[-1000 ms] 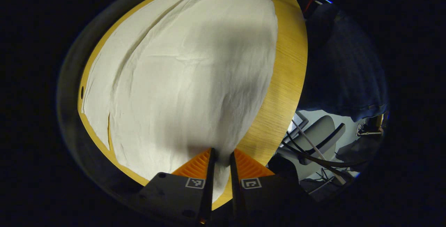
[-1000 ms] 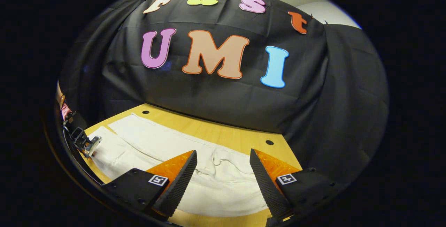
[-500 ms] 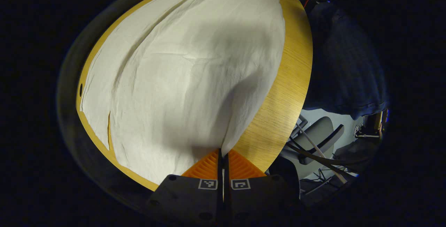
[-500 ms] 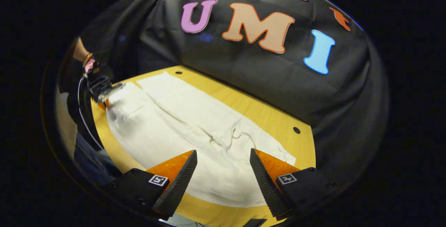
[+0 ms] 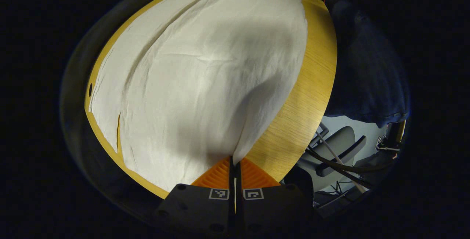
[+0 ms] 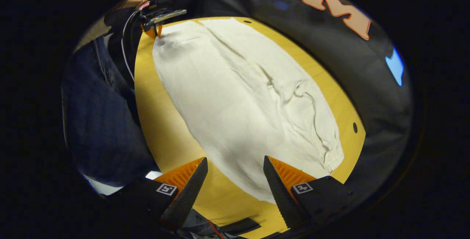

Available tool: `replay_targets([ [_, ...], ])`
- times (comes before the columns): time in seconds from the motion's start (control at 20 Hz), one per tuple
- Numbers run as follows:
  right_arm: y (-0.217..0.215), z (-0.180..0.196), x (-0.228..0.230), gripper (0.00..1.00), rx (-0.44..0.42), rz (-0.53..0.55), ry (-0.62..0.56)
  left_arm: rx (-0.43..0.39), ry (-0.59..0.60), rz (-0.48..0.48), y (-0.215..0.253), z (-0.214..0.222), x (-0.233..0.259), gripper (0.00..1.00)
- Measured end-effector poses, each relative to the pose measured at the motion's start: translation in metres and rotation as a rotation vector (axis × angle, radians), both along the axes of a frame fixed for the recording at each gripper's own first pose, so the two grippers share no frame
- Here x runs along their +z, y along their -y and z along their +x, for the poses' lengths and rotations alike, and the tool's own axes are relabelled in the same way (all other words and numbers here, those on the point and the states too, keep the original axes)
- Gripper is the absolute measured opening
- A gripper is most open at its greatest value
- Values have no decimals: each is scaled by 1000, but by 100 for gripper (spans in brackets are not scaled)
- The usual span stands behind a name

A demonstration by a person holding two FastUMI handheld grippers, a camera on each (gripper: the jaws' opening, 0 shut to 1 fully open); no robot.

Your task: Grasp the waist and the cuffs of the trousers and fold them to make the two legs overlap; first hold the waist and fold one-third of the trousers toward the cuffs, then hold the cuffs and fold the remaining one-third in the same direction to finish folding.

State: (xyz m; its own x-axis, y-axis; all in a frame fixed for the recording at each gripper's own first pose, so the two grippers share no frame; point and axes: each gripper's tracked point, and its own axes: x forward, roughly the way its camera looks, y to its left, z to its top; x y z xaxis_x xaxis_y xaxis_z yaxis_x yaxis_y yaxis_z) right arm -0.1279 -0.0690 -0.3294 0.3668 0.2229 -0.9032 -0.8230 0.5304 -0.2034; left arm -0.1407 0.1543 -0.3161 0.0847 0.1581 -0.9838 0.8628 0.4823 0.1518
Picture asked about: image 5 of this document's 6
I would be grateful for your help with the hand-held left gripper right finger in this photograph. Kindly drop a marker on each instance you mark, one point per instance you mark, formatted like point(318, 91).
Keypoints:
point(271, 206)

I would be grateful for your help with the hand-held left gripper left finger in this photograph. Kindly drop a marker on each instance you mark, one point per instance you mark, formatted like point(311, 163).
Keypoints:
point(198, 206)

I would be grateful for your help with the white jeans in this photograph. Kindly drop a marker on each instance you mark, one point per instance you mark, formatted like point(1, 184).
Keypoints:
point(202, 77)

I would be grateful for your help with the thin white rod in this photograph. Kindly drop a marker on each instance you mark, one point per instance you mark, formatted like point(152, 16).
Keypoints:
point(339, 160)

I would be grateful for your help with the person's dark blue clothing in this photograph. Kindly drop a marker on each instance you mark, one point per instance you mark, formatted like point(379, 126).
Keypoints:
point(367, 66)

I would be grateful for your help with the grey office chair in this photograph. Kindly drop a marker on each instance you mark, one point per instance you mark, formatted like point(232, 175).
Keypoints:
point(341, 140)

